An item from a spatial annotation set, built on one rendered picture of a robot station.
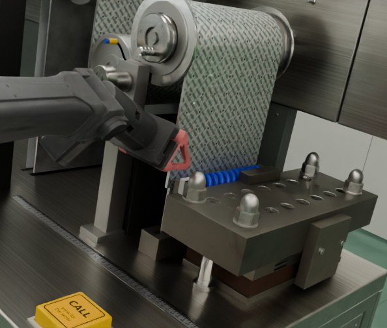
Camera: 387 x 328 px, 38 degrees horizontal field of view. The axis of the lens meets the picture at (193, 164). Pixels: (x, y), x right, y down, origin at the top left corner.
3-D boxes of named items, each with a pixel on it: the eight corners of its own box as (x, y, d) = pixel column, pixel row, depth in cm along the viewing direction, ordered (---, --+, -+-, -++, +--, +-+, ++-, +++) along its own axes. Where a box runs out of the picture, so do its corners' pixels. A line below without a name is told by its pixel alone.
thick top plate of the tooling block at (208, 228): (160, 230, 88) (166, 194, 86) (300, 193, 116) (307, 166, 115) (238, 276, 78) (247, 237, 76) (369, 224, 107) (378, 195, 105)
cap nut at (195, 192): (177, 196, 86) (182, 168, 85) (193, 192, 89) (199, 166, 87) (194, 205, 84) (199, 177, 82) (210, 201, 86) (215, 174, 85)
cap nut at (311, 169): (296, 171, 110) (301, 150, 108) (305, 169, 112) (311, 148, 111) (311, 178, 107) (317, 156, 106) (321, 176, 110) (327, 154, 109)
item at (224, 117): (164, 187, 91) (184, 75, 86) (252, 170, 108) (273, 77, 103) (167, 188, 91) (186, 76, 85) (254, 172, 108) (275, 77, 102)
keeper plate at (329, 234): (294, 284, 91) (310, 222, 88) (325, 269, 99) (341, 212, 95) (306, 291, 90) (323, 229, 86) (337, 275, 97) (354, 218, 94)
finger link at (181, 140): (187, 189, 87) (155, 165, 80) (156, 174, 91) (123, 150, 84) (209, 151, 88) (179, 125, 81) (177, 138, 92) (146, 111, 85)
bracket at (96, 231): (77, 232, 97) (100, 57, 88) (106, 226, 102) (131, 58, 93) (94, 245, 94) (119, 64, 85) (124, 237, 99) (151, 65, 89)
